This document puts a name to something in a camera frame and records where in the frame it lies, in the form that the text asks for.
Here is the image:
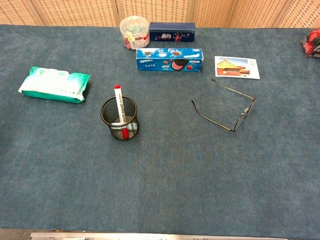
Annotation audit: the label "green white wet wipes pack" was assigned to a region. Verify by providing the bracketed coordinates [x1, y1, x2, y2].
[17, 66, 91, 104]

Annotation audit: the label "clear plastic jar white lid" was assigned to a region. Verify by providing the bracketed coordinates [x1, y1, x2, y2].
[119, 15, 151, 50]

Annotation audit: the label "blue felt table cloth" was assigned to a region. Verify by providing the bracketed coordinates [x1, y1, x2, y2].
[0, 24, 320, 240]

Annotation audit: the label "aluminium rail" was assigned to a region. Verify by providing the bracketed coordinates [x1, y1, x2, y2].
[30, 231, 288, 240]

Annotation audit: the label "palace picture postcard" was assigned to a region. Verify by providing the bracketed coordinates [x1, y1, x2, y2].
[214, 55, 261, 80]

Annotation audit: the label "wooden rattan folding screen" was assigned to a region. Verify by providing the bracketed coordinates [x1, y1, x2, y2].
[0, 0, 320, 29]

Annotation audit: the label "red black plastic package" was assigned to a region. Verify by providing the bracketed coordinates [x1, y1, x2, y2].
[300, 28, 320, 60]

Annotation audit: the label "dark blue rectangular box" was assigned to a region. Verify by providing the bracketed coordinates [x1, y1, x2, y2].
[149, 22, 196, 43]

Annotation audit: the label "blue Oreo cookie box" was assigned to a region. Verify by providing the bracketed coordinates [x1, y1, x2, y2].
[135, 47, 204, 73]

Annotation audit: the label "red cap whiteboard marker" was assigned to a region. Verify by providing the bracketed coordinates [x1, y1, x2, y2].
[113, 84, 130, 140]

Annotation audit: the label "black mesh pen holder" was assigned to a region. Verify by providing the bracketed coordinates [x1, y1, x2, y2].
[100, 95, 141, 142]

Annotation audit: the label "thin-framed eyeglasses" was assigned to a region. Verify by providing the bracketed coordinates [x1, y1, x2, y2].
[191, 78, 257, 133]

